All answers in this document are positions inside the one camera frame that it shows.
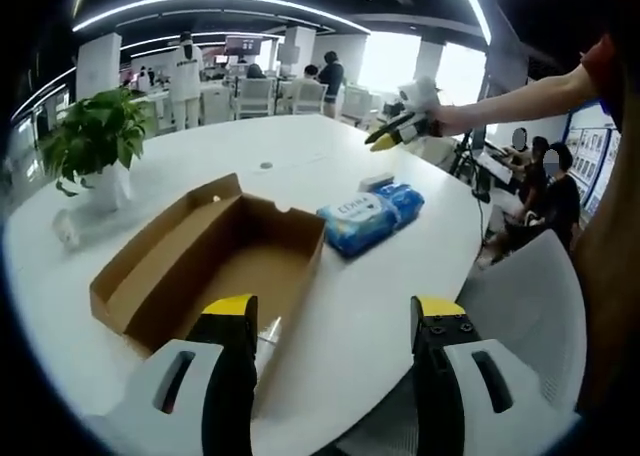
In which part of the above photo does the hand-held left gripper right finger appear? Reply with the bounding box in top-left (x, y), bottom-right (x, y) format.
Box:
top-left (409, 295), bottom-right (549, 456)

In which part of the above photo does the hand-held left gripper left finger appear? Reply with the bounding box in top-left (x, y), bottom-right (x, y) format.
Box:
top-left (112, 293), bottom-right (260, 456)

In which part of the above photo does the small white carton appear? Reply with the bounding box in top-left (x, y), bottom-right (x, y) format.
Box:
top-left (358, 172), bottom-right (396, 194)

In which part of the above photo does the white spray bottle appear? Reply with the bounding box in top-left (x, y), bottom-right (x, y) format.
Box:
top-left (253, 315), bottom-right (287, 368)

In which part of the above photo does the blue tissue pack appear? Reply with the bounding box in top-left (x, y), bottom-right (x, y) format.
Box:
top-left (372, 183), bottom-right (425, 233)

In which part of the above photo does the blue wet wipes pack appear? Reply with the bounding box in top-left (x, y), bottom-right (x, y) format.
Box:
top-left (316, 190), bottom-right (397, 259)

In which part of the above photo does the brown cardboard shoe box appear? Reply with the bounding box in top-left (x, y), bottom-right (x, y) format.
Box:
top-left (89, 172), bottom-right (327, 392)

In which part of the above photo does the person's right hand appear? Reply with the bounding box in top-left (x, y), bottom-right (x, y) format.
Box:
top-left (429, 103), bottom-right (469, 138)

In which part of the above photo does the black tripod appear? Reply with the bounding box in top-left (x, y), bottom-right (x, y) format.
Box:
top-left (447, 130), bottom-right (489, 198)

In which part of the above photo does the white office chair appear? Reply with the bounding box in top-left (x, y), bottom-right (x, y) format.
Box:
top-left (234, 78), bottom-right (274, 120)
top-left (289, 80), bottom-right (326, 116)

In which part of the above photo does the grey mesh office chair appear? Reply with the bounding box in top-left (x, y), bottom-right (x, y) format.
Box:
top-left (334, 228), bottom-right (589, 456)

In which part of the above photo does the green potted plant white pot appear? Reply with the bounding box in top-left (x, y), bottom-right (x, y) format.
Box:
top-left (39, 88), bottom-right (156, 212)

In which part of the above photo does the blue white wall poster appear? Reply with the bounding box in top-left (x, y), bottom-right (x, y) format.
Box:
top-left (564, 108), bottom-right (624, 220)

